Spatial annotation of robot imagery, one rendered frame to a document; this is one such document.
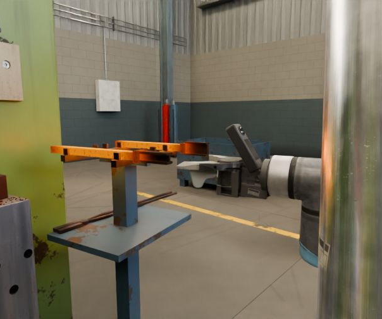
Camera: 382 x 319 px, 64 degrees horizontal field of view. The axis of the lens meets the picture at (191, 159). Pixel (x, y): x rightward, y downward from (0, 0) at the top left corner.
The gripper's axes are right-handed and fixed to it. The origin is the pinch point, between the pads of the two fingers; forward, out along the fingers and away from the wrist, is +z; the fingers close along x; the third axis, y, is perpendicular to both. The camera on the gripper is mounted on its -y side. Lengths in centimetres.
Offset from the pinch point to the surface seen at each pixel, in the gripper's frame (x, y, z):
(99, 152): -1.6, 0.0, 29.6
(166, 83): 708, -98, 469
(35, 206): -2, 20, 60
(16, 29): -4, -38, 60
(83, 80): 465, -90, 545
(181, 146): 21.3, -0.5, 15.2
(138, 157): -1.6, 0.3, 15.4
